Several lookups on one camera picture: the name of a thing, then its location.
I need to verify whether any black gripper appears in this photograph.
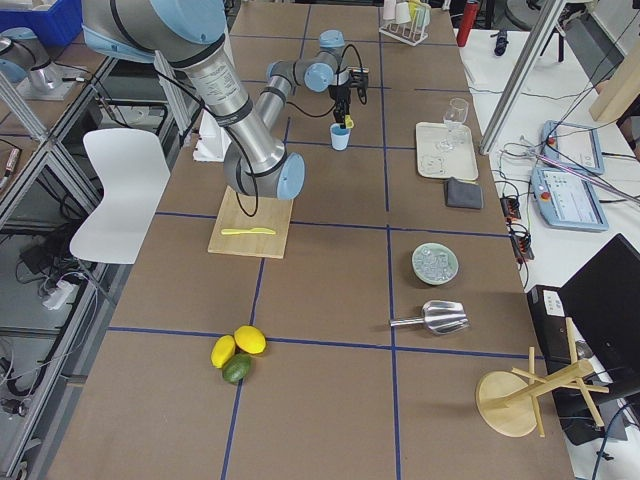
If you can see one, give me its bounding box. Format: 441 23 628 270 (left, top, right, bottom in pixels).
329 67 369 125

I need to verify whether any green bowl of ice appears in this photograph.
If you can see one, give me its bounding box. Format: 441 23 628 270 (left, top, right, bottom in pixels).
411 243 459 286

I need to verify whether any white plastic chair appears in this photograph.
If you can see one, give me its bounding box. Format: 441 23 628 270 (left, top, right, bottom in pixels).
70 128 170 264

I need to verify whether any yellow lemon right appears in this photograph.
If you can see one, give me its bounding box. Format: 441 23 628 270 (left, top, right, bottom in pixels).
233 325 267 355

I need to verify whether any red bottle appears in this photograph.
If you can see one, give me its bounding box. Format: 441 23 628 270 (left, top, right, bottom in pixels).
456 0 479 47

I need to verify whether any yellow lemon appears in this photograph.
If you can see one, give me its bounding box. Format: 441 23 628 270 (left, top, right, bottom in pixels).
233 325 267 355
210 335 236 369

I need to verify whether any yellow plastic knife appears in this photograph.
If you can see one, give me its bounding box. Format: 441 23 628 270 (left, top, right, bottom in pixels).
220 227 276 236

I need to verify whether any aluminium frame post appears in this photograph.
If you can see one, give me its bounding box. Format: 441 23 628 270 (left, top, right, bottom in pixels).
479 0 566 155

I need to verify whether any cream bear tray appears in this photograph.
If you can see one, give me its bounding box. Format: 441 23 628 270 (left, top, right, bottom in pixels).
415 122 479 181

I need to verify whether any wooden cutting board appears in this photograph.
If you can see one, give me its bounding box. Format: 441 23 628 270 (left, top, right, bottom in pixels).
207 187 293 259

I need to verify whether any grey folded cloth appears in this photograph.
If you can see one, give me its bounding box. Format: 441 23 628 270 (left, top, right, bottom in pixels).
444 177 484 210

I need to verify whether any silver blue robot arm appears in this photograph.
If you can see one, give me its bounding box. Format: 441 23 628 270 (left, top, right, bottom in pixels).
82 0 368 200

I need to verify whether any white wire cup rack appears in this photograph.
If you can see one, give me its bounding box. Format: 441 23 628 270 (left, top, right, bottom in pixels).
378 0 431 46

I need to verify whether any far blue teach pendant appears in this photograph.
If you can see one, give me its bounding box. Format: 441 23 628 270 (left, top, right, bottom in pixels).
541 120 604 175

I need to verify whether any black laptop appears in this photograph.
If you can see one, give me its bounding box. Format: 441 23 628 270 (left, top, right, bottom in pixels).
527 234 639 423

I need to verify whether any blue teach pendant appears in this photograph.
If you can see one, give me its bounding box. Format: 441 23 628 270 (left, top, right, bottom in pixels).
531 167 609 232
541 120 604 175

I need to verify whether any clear wine glass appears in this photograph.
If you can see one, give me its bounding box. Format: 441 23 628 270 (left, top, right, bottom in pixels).
437 98 469 152

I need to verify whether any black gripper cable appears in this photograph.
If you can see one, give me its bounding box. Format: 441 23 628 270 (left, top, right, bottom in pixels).
154 43 364 218

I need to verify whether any near blue teach pendant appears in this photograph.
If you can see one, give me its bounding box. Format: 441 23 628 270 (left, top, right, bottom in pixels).
531 167 609 232

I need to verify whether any blue paper cup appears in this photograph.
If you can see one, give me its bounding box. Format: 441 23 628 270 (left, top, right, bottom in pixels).
330 123 351 151

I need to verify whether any steel ice scoop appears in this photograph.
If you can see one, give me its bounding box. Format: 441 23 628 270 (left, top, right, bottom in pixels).
389 300 470 336

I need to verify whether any green lime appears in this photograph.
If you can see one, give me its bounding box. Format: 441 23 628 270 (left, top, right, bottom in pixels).
222 353 252 384

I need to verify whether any yellow lemon left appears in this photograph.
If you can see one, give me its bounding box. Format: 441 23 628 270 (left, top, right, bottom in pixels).
210 335 236 369

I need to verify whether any blue storage bin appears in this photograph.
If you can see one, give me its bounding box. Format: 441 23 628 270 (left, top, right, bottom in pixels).
1 1 82 46

